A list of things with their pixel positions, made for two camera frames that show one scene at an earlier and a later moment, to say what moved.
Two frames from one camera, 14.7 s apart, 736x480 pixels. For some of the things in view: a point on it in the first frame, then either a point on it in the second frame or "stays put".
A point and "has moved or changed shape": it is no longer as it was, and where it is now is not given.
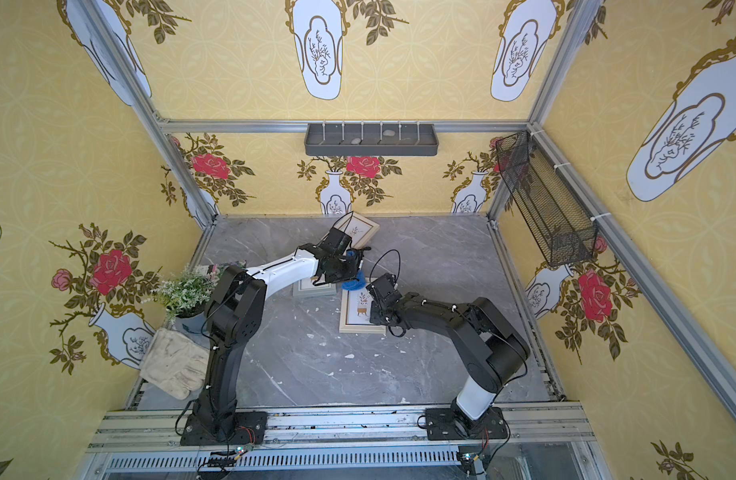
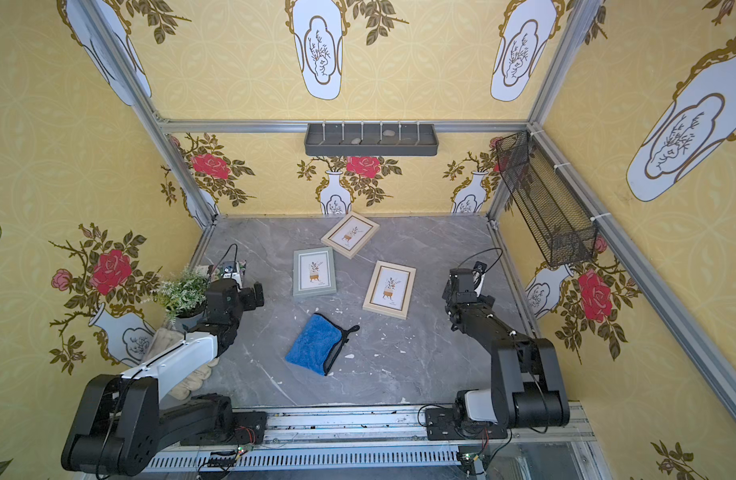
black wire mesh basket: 563,229 stays put
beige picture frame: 354,225 stays put
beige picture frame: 355,308 has moved or changed shape
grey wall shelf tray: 371,139 stays put
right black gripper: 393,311 -> 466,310
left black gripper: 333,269 -> 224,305
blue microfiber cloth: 358,283 -> 318,345
